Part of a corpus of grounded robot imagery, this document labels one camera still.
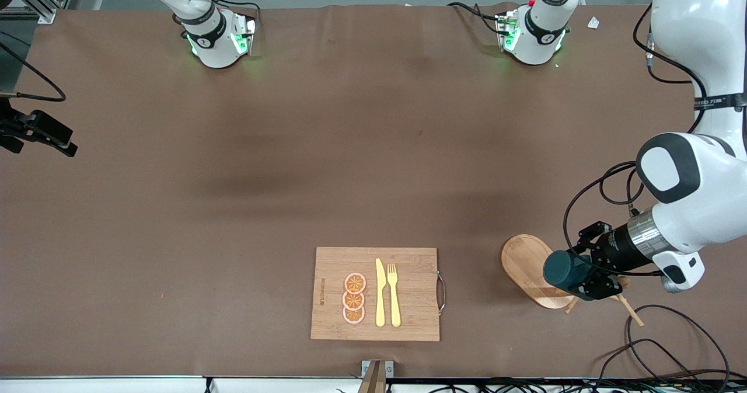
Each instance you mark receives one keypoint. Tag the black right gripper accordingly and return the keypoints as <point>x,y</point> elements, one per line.
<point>17,125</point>

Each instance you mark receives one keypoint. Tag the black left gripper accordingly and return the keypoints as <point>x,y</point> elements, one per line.
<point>617,247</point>

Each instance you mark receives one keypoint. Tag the teal cup with yellow inside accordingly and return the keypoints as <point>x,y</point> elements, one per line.
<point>560,270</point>

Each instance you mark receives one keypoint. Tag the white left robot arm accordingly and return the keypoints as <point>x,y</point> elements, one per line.
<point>694,183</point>

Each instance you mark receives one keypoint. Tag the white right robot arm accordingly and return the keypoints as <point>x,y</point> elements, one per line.
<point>216,48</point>

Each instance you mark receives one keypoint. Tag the wooden mug tree stand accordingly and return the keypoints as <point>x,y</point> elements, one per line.
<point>525,264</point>

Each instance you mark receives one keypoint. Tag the yellow plastic fork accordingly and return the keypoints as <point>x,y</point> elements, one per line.
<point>394,299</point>

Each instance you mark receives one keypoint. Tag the yellow plastic knife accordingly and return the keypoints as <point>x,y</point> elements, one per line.
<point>380,294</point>

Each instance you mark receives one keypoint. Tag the brown table cover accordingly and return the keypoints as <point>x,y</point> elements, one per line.
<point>233,235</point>

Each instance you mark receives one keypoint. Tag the white paper scrap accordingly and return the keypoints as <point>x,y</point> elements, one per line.
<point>594,23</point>

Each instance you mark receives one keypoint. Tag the orange slice toy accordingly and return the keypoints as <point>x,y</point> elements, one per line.
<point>355,282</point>
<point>353,316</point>
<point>353,301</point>

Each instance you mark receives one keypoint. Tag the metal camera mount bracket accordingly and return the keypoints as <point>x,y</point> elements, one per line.
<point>376,375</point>

